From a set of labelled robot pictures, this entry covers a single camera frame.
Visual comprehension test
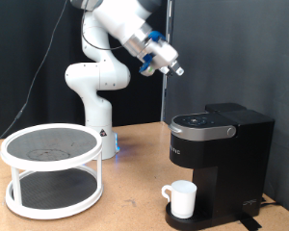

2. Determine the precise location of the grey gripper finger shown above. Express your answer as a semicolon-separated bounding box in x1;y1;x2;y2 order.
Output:
171;61;185;77
166;64;177;77

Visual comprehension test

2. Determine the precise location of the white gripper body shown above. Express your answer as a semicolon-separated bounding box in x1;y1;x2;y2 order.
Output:
145;39;179;75

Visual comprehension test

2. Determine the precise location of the black Keurig coffee machine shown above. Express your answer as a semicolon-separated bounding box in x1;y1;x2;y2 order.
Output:
165;109;276;231

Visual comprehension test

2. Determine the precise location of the white ceramic mug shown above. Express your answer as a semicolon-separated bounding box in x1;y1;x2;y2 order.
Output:
161;179;197;219

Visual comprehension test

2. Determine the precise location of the vertical metal pole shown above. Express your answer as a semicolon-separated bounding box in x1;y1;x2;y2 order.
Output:
159;0;175;123

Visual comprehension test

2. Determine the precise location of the clear water reservoir tank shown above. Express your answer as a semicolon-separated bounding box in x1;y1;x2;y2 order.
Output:
204;102;248;114

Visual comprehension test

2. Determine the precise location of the grey partition panel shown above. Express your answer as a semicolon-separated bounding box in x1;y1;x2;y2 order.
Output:
165;0;289;218

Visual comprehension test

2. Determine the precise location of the white two-tier turntable stand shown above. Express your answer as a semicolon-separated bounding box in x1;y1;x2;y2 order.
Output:
0;122;104;220

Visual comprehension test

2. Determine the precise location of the black backdrop curtain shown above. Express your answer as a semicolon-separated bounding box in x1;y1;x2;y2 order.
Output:
0;0;169;140

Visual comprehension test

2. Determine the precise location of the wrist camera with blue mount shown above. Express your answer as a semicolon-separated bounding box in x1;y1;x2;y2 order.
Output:
138;54;158;77

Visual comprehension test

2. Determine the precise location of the large blue cable clip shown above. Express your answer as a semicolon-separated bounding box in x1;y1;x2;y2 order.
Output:
147;30;167;42

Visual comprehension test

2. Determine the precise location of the black camera cable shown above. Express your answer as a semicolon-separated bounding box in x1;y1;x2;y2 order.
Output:
0;0;126;152

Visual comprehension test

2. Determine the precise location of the black power cord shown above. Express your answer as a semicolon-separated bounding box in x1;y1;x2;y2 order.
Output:
259;195;282;208

